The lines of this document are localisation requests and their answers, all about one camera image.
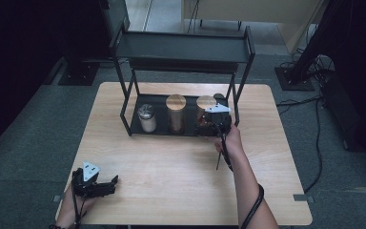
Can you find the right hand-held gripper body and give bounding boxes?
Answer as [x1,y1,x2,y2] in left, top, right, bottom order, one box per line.
[201,102,234,137]

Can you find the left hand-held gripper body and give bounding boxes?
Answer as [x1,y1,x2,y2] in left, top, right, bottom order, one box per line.
[71,160,102,198]

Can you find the glass jar dark brown contents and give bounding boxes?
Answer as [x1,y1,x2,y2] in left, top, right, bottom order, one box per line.
[165,94,188,135]

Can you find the black two-tier metal rack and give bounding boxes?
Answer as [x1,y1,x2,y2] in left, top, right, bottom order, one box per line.
[109,14,256,137]

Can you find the white jar silver lid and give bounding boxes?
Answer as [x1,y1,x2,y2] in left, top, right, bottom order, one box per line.
[136,103,157,134]

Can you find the person's right hand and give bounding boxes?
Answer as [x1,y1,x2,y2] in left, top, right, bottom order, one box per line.
[213,122,246,164]

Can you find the person's left hand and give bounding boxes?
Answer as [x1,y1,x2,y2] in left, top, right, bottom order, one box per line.
[60,187,97,221]

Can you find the black stand square base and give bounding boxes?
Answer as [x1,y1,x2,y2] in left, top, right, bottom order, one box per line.
[57,47,100,87]

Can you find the beige cabinet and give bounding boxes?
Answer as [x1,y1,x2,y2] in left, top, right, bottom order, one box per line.
[180,0,329,54]

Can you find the black floor box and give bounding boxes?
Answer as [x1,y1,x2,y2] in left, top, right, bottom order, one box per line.
[319,74,365,151]

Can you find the black upright panel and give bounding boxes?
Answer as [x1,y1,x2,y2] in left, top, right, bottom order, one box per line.
[98,0,132,44]

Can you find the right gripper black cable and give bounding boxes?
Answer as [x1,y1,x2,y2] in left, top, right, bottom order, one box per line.
[211,120,265,229]

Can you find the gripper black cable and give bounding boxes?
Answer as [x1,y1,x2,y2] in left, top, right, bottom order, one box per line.
[71,170,89,229]
[211,120,265,229]

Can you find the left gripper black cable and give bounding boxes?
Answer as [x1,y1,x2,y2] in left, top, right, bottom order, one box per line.
[71,170,89,229]

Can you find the black stand slanted post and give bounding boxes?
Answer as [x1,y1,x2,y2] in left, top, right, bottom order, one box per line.
[274,0,344,92]

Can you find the long black floor cable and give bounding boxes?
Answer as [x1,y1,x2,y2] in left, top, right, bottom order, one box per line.
[275,94,324,195]

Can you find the tangle of black cables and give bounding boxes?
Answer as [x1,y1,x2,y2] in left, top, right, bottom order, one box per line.
[279,47,336,84]

